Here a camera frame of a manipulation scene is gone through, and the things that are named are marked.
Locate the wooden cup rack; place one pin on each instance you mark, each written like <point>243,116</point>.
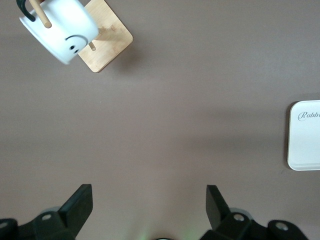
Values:
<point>110,42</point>

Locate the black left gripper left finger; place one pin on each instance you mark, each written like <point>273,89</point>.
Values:
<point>50,225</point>

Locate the cream plastic tray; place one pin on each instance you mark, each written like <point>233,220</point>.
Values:
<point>305,145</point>

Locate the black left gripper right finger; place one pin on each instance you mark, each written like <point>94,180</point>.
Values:
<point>237,227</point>

